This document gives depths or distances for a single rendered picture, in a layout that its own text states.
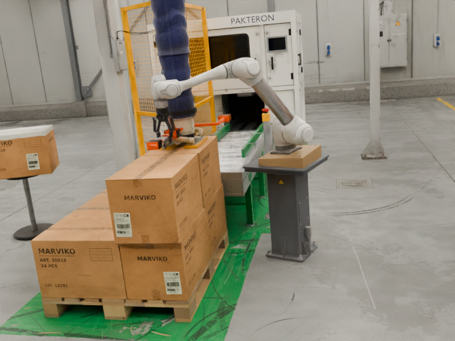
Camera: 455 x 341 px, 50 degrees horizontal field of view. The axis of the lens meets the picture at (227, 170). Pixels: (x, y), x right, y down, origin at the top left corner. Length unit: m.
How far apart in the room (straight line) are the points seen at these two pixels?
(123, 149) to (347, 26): 8.62
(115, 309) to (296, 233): 1.42
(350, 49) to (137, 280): 10.33
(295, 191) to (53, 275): 1.76
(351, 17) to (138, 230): 10.42
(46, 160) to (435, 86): 9.97
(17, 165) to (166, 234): 2.30
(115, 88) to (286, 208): 2.20
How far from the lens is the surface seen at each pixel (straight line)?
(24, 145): 4.80
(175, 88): 2.98
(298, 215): 3.72
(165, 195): 2.79
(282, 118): 3.39
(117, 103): 5.01
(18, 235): 5.17
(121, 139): 5.06
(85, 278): 3.28
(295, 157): 3.48
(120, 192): 2.88
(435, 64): 12.96
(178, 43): 3.49
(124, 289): 3.20
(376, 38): 6.67
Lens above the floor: 1.64
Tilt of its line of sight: 14 degrees down
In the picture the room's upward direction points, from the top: 5 degrees counter-clockwise
